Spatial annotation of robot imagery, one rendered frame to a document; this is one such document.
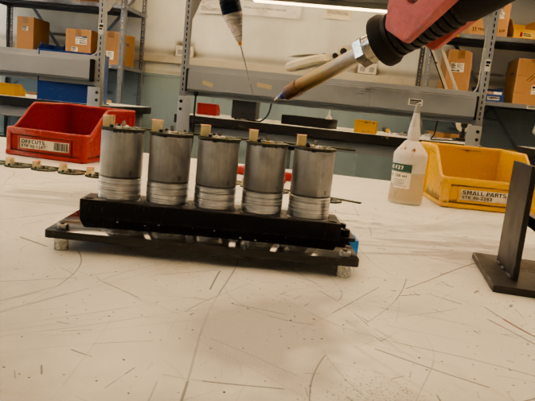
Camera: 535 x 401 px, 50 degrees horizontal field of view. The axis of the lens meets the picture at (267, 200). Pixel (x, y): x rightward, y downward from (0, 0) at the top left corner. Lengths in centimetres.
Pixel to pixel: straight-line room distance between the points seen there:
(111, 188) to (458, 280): 20
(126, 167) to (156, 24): 470
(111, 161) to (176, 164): 4
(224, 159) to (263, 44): 449
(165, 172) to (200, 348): 15
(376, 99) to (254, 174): 228
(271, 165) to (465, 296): 12
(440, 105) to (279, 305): 241
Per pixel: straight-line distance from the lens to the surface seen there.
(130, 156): 33
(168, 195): 33
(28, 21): 503
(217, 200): 33
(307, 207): 33
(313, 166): 33
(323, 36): 477
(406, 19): 26
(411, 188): 58
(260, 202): 33
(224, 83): 266
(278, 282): 28
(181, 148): 33
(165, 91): 495
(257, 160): 33
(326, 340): 22
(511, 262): 34
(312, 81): 30
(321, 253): 30
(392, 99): 261
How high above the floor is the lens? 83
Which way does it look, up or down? 9 degrees down
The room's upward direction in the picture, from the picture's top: 6 degrees clockwise
